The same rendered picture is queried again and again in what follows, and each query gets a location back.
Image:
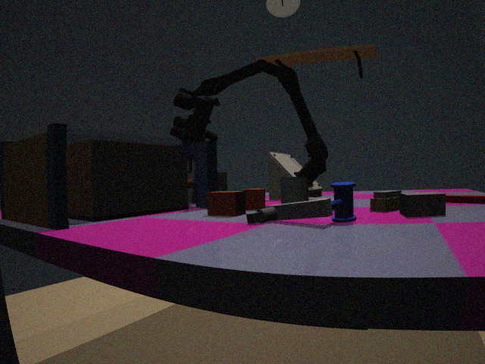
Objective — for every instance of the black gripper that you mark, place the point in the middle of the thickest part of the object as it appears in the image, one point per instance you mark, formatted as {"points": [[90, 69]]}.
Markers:
{"points": [[196, 127]]}

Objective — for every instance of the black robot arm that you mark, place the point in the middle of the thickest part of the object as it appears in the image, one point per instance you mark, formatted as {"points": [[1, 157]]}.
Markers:
{"points": [[316, 147]]}

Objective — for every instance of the red flat bar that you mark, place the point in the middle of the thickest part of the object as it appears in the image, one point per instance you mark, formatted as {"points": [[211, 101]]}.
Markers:
{"points": [[465, 199]]}

